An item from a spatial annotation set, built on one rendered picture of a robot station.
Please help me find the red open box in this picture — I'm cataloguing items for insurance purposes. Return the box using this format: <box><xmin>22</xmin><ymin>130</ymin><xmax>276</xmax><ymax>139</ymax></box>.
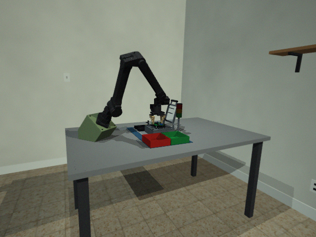
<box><xmin>142</xmin><ymin>133</ymin><xmax>171</xmax><ymax>148</ymax></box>

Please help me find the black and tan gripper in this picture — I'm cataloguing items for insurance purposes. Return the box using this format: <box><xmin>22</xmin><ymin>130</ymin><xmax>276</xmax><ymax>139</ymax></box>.
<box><xmin>149</xmin><ymin>105</ymin><xmax>166</xmax><ymax>124</ymax></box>

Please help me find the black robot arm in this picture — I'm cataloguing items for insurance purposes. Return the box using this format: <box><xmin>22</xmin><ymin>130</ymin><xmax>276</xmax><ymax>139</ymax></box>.
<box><xmin>96</xmin><ymin>51</ymin><xmax>170</xmax><ymax>128</ymax></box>

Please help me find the green bin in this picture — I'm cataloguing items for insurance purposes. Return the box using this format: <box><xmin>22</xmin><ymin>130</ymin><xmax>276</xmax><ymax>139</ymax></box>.
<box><xmin>162</xmin><ymin>131</ymin><xmax>190</xmax><ymax>145</ymax></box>

